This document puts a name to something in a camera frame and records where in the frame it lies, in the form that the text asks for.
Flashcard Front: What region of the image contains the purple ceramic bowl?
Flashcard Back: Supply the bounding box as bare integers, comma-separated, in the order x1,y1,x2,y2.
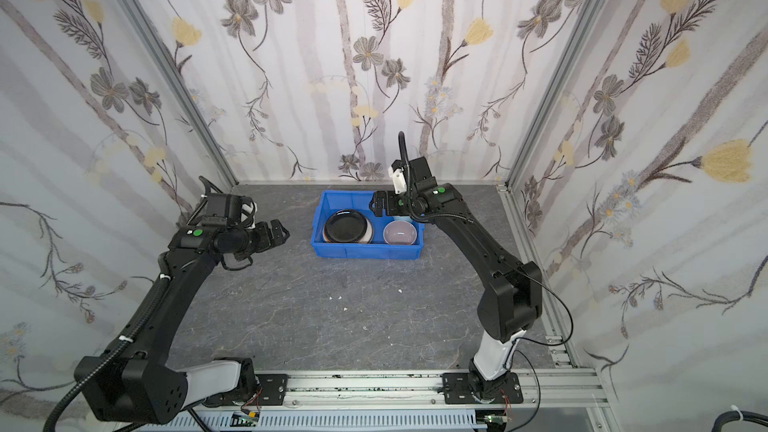
383,220,418,246

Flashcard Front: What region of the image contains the blue plastic bin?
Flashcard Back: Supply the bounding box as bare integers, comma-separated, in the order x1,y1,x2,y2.
311,190,425,260

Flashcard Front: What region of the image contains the black plate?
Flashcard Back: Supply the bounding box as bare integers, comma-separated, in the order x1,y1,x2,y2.
323,209,370,243

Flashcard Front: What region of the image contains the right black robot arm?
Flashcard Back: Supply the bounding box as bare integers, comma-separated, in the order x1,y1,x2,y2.
369,156,543,401

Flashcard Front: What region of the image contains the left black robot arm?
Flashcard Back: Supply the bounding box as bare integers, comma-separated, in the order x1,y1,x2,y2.
62,192,290,425

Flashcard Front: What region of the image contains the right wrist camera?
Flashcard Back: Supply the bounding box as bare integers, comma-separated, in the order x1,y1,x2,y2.
388,160,408,194

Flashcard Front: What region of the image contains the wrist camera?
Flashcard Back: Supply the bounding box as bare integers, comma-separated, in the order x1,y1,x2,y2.
388,160,408,194
240,198,257,223

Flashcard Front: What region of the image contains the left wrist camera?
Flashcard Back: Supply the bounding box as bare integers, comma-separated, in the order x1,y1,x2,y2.
240,198,257,223

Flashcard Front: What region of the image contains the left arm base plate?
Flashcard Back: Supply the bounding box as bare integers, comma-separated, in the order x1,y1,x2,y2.
252,373,289,407

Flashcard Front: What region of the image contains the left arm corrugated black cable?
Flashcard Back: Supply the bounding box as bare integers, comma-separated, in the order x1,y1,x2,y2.
41,275,211,432

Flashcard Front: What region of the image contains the white cable duct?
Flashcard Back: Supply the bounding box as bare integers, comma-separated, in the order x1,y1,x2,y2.
142,410,487,431

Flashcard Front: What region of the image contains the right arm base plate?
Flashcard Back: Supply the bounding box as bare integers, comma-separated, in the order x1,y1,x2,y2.
441,372,524,405

